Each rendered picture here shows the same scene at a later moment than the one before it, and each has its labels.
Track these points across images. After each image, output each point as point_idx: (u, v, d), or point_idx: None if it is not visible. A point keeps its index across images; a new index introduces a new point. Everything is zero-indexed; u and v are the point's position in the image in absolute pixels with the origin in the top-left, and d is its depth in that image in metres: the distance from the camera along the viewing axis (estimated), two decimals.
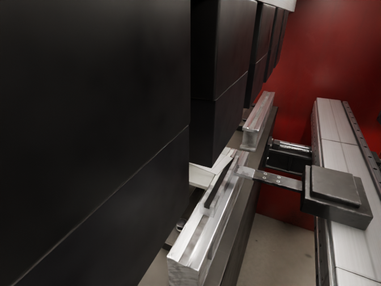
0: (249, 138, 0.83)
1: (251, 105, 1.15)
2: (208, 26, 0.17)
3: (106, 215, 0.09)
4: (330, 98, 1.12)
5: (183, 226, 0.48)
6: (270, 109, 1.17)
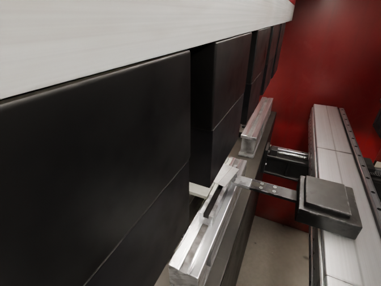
0: (247, 145, 0.85)
1: None
2: (206, 70, 0.20)
3: (122, 251, 0.12)
4: (327, 104, 1.14)
5: (183, 233, 0.51)
6: (269, 114, 1.19)
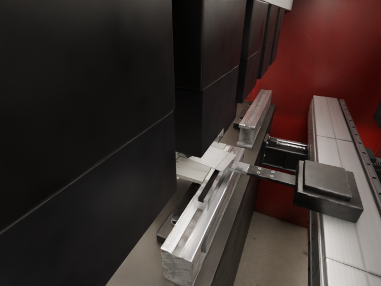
0: (245, 135, 0.83)
1: (249, 104, 1.15)
2: (193, 17, 0.18)
3: (87, 187, 0.10)
4: (327, 96, 1.12)
5: (178, 219, 0.49)
6: (267, 107, 1.17)
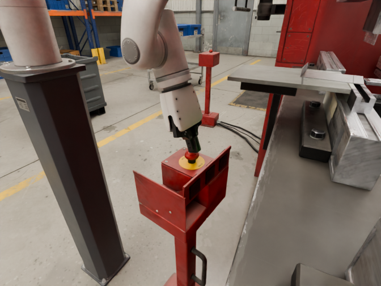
0: None
1: (309, 64, 1.12)
2: None
3: None
4: None
5: (322, 132, 0.45)
6: None
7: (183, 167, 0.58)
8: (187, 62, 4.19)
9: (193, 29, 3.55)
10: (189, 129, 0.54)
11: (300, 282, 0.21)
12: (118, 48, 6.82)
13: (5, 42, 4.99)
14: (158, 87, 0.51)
